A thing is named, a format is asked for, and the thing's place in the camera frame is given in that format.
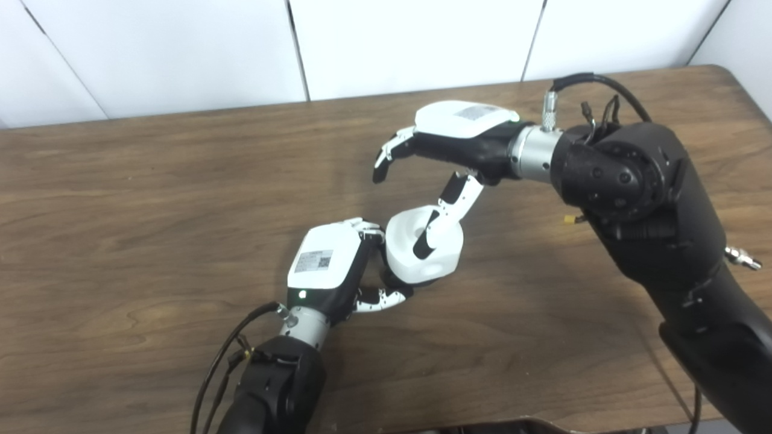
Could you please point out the round white plastic piece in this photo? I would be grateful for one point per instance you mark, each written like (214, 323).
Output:
(446, 253)

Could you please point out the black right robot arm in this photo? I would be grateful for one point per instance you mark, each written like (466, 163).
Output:
(657, 211)

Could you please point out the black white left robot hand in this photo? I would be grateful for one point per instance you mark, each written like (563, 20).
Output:
(322, 259)

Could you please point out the black plastic holder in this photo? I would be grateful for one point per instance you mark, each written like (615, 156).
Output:
(392, 280)

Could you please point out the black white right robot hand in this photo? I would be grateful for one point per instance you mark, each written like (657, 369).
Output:
(464, 129)

